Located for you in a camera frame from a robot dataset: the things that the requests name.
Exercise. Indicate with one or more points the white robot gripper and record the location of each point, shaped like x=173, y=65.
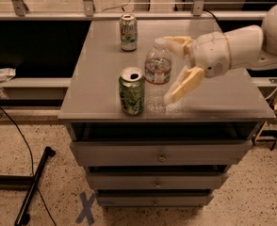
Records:
x=210, y=53

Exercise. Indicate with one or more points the clear plastic water bottle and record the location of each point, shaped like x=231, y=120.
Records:
x=157, y=70

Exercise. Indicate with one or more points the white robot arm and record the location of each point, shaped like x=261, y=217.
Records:
x=252, y=47

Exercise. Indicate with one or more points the green crumpled soda can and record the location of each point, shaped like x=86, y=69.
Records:
x=132, y=90

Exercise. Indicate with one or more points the white green 7up can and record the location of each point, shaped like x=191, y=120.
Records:
x=128, y=32

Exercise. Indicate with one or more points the grey drawer cabinet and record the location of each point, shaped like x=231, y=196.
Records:
x=169, y=155

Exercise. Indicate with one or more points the grey metal railing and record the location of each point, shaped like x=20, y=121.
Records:
x=143, y=9

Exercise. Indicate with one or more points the crumpled silver bag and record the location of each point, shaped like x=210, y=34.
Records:
x=7, y=74

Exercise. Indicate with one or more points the black metal floor stand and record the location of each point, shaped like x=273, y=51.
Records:
x=27, y=183

